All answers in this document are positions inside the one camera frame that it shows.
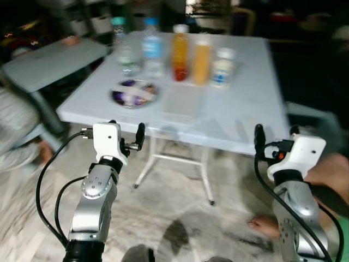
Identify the white folding table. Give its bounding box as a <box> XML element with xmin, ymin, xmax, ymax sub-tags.
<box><xmin>57</xmin><ymin>30</ymin><xmax>291</xmax><ymax>206</ymax></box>

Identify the round plate with wrapped snacks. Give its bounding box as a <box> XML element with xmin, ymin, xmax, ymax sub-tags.
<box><xmin>110</xmin><ymin>79</ymin><xmax>160</xmax><ymax>109</ymax></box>

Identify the grey plastic chair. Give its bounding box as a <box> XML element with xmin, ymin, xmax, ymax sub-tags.
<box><xmin>286</xmin><ymin>101</ymin><xmax>343</xmax><ymax>144</ymax></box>

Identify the wooden frame chair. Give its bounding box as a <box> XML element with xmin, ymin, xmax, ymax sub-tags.
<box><xmin>231</xmin><ymin>6</ymin><xmax>257</xmax><ymax>37</ymax></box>

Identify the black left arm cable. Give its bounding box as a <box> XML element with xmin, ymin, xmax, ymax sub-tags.
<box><xmin>53</xmin><ymin>176</ymin><xmax>87</xmax><ymax>241</ymax></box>
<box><xmin>35</xmin><ymin>128</ymin><xmax>94</xmax><ymax>247</ymax></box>

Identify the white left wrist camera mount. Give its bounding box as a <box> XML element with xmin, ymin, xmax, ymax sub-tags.
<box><xmin>92</xmin><ymin>122</ymin><xmax>129</xmax><ymax>165</ymax></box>

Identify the white jar blue print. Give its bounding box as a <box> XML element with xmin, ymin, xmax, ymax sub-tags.
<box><xmin>211</xmin><ymin>47</ymin><xmax>237</xmax><ymax>88</ymax></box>

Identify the grey plastic table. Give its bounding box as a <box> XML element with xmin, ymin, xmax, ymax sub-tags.
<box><xmin>0</xmin><ymin>37</ymin><xmax>110</xmax><ymax>138</ymax></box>

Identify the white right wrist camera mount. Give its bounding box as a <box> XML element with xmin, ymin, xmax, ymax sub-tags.
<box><xmin>267</xmin><ymin>135</ymin><xmax>327</xmax><ymax>182</ymax></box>

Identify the grey robot left leg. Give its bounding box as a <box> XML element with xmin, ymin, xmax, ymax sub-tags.
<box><xmin>121</xmin><ymin>244</ymin><xmax>157</xmax><ymax>262</ymax></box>

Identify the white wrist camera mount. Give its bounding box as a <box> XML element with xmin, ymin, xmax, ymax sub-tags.
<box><xmin>267</xmin><ymin>135</ymin><xmax>327</xmax><ymax>182</ymax></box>
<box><xmin>92</xmin><ymin>122</ymin><xmax>129</xmax><ymax>165</ymax></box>

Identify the water bottle blue label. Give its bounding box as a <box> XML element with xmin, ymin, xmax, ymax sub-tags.
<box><xmin>141</xmin><ymin>17</ymin><xmax>165</xmax><ymax>79</ymax></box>

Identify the person in striped clothes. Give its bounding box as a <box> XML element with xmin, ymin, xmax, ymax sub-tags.
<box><xmin>0</xmin><ymin>87</ymin><xmax>56</xmax><ymax>171</ymax></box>

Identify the clear plastic tray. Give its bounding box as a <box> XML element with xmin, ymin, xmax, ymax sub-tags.
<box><xmin>160</xmin><ymin>85</ymin><xmax>208</xmax><ymax>118</ymax></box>

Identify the orange and red juice bottle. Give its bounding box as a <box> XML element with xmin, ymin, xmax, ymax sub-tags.
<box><xmin>171</xmin><ymin>23</ymin><xmax>191</xmax><ymax>82</ymax></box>

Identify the clear bottle green cap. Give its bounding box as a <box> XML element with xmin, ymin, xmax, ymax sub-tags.
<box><xmin>114</xmin><ymin>16</ymin><xmax>140</xmax><ymax>75</ymax></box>

